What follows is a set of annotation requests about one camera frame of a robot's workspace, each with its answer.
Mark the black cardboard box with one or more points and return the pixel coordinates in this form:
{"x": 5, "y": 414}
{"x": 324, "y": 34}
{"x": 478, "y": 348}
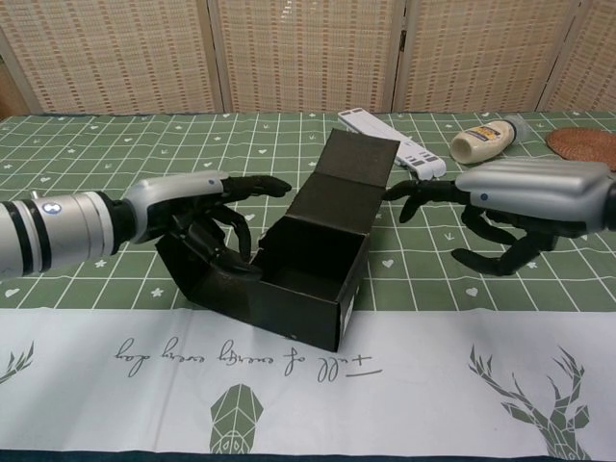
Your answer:
{"x": 308, "y": 298}

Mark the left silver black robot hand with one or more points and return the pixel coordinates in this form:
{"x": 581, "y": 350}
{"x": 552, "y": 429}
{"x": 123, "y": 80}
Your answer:
{"x": 178, "y": 192}

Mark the round brown woven coaster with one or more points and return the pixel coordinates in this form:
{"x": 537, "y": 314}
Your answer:
{"x": 582, "y": 144}

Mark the woven bamboo screen panel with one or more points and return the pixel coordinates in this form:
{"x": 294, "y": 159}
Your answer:
{"x": 120, "y": 48}
{"x": 481, "y": 48}
{"x": 308, "y": 48}
{"x": 592, "y": 48}

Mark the white folding stand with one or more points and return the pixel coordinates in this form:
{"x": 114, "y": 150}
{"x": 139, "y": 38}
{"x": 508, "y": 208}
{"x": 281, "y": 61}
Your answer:
{"x": 375, "y": 127}

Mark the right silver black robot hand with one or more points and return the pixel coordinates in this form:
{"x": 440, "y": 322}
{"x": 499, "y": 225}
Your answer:
{"x": 534, "y": 192}

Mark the cream mayonnaise squeeze bottle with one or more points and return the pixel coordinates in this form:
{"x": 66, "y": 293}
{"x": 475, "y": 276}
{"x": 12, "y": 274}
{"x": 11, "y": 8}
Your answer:
{"x": 481, "y": 142}

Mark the green checked deer tablecloth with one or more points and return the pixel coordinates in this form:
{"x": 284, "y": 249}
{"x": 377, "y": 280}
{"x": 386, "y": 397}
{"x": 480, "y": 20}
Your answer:
{"x": 144, "y": 337}

